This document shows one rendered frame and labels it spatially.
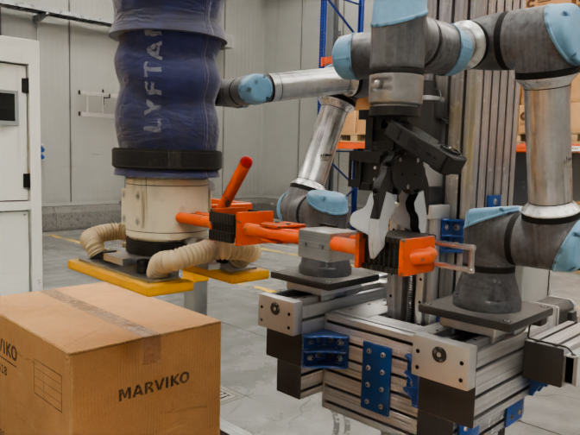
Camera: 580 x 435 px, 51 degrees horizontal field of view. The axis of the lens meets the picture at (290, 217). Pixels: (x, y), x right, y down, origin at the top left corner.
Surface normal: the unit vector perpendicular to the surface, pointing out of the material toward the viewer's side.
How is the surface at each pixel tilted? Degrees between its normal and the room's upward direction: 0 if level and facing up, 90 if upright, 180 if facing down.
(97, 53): 90
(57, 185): 90
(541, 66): 104
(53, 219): 90
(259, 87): 90
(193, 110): 74
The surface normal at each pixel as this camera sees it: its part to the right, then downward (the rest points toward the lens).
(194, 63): 0.48, -0.27
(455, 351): -0.70, 0.05
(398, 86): -0.10, 0.09
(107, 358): 0.70, 0.09
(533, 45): -0.69, 0.29
